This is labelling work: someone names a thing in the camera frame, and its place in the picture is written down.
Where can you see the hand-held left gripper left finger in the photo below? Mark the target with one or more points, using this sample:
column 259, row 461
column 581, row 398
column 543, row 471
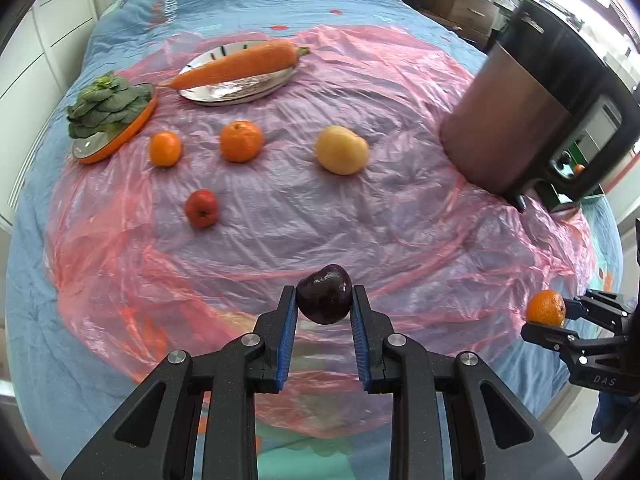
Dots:
column 286, row 340

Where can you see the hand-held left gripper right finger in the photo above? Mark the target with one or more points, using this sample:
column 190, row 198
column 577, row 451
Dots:
column 361, row 340

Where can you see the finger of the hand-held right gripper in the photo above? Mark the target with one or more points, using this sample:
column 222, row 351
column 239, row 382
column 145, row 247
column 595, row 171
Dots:
column 595, row 305
column 550, row 337

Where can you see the green tray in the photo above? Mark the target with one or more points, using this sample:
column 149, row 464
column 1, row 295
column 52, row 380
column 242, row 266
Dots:
column 552, row 197

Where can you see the red apple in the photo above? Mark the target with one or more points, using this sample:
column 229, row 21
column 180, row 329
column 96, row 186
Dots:
column 202, row 208

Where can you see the yellow pear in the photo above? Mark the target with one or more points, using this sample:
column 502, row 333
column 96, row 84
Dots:
column 342, row 150

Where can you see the person's right hand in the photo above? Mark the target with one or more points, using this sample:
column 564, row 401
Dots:
column 606, row 410

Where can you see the pink plastic sheet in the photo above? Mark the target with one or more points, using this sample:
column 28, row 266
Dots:
column 350, row 220

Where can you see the black and copper kettle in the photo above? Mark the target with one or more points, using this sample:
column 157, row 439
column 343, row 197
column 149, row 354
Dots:
column 500, row 110

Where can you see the silver plate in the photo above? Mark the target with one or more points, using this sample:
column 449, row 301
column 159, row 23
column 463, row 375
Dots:
column 230, row 94

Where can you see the orange plate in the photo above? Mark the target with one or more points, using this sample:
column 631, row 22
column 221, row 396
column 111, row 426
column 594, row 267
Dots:
column 120, row 142

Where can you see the carrot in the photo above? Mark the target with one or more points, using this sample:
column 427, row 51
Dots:
column 235, row 65

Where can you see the green leafy vegetable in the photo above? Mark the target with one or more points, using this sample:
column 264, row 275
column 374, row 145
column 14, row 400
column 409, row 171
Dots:
column 107, row 105

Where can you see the wooden drawer cabinet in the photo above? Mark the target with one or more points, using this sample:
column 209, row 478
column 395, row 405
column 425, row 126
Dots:
column 460, row 2

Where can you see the white wardrobe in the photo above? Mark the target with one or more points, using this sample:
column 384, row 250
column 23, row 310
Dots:
column 50, row 35

